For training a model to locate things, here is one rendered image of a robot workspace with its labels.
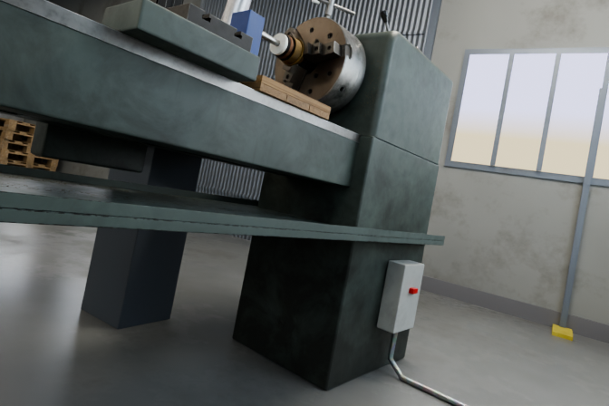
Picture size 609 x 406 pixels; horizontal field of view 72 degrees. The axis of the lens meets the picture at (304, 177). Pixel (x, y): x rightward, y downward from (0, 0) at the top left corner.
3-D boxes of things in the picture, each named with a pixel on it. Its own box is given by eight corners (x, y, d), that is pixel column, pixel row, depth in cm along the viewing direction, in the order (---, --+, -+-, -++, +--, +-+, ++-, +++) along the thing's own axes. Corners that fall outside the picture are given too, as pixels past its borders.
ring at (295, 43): (291, 43, 144) (272, 32, 137) (312, 41, 138) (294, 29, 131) (285, 69, 144) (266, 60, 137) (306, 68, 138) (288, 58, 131)
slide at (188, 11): (152, 64, 126) (155, 50, 127) (249, 56, 99) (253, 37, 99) (91, 40, 113) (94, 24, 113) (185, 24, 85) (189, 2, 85)
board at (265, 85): (248, 116, 152) (250, 105, 152) (328, 120, 129) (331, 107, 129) (177, 91, 128) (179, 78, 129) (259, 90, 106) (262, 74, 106)
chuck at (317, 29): (282, 109, 162) (301, 29, 162) (348, 116, 142) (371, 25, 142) (265, 102, 155) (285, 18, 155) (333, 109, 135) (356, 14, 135)
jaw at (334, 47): (321, 54, 146) (350, 45, 139) (320, 69, 145) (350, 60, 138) (300, 43, 138) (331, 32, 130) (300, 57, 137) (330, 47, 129)
